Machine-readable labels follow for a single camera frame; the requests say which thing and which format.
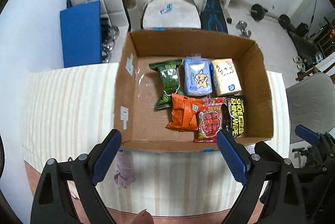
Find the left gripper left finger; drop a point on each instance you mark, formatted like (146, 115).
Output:
(52, 200)

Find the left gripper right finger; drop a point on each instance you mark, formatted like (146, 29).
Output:
(248, 169)

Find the lilac cloth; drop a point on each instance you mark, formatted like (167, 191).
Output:
(124, 173)

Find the black shoe shine wipe pack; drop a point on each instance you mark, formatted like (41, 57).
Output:
(233, 110)

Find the red floral snack pack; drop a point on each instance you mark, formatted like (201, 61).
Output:
(210, 119)

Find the orange snack pack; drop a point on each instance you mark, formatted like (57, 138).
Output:
(183, 114)

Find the green wipe pack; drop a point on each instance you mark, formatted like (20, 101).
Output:
(168, 71)

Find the person's thumb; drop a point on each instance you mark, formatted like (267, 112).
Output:
(143, 217)

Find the grey shell chair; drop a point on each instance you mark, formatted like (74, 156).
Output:
(311, 103)

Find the wooden chair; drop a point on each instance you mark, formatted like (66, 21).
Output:
(319, 65)

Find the yellow tissue pack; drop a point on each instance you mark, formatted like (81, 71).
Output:
(224, 77)

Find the blue tissue pack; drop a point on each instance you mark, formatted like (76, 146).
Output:
(197, 77)

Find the cardboard milk carton box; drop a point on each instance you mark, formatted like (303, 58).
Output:
(138, 88)

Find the chrome dumbbell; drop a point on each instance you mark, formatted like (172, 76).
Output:
(241, 25)
(246, 33)

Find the floor barbell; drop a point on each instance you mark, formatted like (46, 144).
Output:
(258, 13)

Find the stacked chrome weight plates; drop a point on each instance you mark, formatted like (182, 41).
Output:
(109, 34)

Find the blue foam mat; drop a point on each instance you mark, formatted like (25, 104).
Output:
(81, 34)

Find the black blue weight bench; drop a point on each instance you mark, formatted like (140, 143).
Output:
(212, 18)

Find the blue wrapper on chair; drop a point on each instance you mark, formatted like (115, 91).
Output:
(166, 9)

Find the white padded chair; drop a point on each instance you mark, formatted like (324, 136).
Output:
(184, 14)

